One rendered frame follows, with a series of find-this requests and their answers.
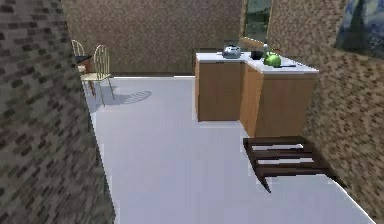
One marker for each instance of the window with wooden frame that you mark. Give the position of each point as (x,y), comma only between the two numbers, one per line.
(256,21)

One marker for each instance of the dark brown slatted shelf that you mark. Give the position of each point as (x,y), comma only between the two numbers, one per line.
(286,155)

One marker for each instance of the cream metal chair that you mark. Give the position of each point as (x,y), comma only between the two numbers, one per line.
(77,48)
(100,68)

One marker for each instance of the black knife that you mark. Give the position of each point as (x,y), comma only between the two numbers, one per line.
(286,66)

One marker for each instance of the white bottle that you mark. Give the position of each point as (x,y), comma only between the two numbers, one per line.
(265,48)

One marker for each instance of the blue framed painting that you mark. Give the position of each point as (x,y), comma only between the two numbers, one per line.
(363,26)

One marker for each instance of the dark wooden table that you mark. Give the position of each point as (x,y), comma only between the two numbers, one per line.
(84,61)

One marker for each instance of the silver toaster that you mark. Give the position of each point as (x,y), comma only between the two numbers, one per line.
(231,51)

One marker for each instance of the black pot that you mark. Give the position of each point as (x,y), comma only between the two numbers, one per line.
(256,55)

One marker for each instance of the brown wooden kitchen counter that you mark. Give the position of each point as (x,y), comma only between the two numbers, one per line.
(220,93)

